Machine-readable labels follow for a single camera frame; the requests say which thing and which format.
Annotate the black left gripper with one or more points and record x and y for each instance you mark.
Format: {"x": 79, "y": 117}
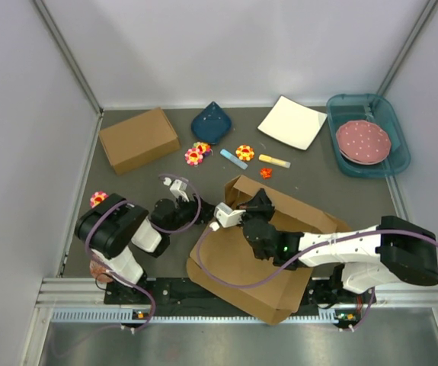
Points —
{"x": 206, "y": 212}

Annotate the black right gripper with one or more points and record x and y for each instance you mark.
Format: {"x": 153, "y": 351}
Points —
{"x": 260, "y": 203}

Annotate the brown cardboard box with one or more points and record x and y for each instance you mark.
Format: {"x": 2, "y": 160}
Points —
{"x": 242, "y": 264}
{"x": 139, "y": 140}

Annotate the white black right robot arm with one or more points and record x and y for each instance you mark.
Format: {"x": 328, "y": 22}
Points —
{"x": 393, "y": 251}

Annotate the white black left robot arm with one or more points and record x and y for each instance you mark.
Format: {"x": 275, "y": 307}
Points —
{"x": 113, "y": 225}

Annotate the closed brown cardboard box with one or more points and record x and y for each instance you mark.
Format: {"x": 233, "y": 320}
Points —
{"x": 139, "y": 140}

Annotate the small orange red toy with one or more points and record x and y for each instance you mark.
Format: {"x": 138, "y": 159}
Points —
{"x": 266, "y": 173}

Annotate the yellow chalk stick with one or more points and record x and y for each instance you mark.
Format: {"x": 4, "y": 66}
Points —
{"x": 274, "y": 161}

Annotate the orange flower plush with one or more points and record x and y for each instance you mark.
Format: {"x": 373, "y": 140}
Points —
{"x": 245, "y": 153}

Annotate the pink flower plush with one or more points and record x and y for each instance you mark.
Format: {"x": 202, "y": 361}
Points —
{"x": 97, "y": 198}
{"x": 193, "y": 156}

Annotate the blue chalk stick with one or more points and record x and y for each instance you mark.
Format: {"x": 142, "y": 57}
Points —
{"x": 233, "y": 159}

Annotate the rainbow flower plush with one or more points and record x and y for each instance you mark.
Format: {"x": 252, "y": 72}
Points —
{"x": 204, "y": 148}

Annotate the white square plate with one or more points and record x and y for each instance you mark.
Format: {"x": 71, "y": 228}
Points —
{"x": 292, "y": 123}

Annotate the dark blue ceramic bowl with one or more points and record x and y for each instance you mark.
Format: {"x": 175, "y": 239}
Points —
{"x": 211, "y": 124}

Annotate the pink dotted plate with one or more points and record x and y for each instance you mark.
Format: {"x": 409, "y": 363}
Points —
{"x": 363, "y": 142}

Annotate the teal plastic bin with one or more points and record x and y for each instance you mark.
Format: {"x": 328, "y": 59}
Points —
{"x": 375, "y": 109}

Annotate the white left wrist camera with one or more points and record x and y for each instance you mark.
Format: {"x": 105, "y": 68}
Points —
{"x": 177, "y": 187}

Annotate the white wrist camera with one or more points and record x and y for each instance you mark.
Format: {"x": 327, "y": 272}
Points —
{"x": 177, "y": 187}
{"x": 225, "y": 217}

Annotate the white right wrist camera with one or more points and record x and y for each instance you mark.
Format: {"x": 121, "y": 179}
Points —
{"x": 225, "y": 217}

